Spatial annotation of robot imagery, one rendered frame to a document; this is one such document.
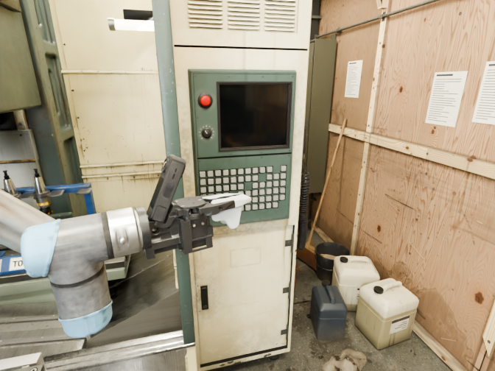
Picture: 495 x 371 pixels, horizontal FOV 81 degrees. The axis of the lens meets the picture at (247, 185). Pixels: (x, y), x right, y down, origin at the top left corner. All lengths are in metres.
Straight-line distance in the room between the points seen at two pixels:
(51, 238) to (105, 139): 1.94
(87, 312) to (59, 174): 1.66
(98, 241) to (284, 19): 1.14
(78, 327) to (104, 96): 1.95
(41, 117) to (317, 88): 2.23
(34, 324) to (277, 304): 1.16
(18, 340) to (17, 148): 1.07
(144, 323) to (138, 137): 1.40
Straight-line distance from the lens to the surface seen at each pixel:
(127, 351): 1.22
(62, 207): 2.22
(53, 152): 2.12
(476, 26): 2.07
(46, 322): 1.57
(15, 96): 1.79
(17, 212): 0.62
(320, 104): 3.04
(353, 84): 2.83
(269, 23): 1.36
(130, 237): 0.49
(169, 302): 1.35
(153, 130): 2.34
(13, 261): 1.63
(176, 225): 0.52
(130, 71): 2.32
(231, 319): 1.80
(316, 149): 3.10
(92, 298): 0.53
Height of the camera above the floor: 1.66
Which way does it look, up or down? 19 degrees down
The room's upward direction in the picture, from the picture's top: straight up
